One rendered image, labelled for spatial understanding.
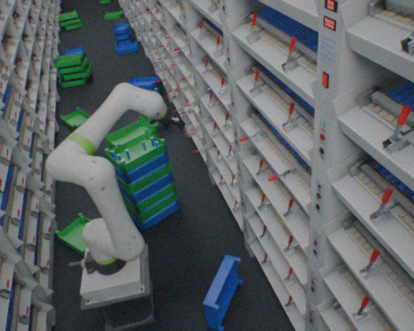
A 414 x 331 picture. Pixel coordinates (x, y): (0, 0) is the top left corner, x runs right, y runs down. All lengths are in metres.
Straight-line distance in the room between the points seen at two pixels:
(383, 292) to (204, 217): 1.63
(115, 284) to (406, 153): 1.38
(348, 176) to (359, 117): 0.20
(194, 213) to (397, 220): 1.79
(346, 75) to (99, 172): 0.87
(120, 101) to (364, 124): 1.08
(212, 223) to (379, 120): 1.74
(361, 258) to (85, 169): 0.92
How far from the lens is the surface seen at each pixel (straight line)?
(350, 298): 1.28
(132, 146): 2.42
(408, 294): 1.06
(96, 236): 1.72
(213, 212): 2.54
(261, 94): 1.43
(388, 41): 0.76
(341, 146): 0.97
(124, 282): 1.83
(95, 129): 1.58
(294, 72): 1.11
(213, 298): 1.89
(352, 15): 0.83
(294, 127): 1.22
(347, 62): 0.87
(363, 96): 0.91
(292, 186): 1.31
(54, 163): 1.49
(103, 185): 1.39
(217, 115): 2.12
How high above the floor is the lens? 1.76
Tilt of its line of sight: 37 degrees down
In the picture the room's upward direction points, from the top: 9 degrees counter-clockwise
